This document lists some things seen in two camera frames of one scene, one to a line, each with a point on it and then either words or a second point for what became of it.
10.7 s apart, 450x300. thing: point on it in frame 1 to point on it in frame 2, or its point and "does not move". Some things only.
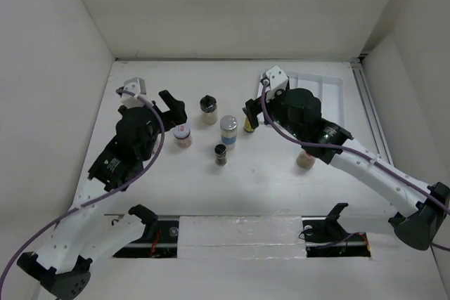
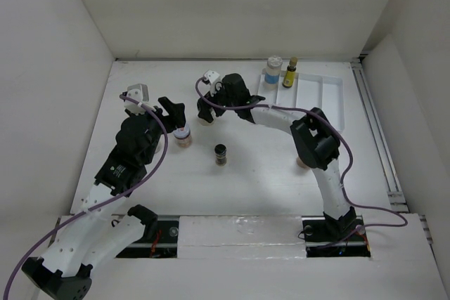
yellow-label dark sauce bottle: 247,126 to 290,74
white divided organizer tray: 329,86 does not move
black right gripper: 251,109 to 204,113
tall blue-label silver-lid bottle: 228,126 to 272,73
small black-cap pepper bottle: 220,151 does not move
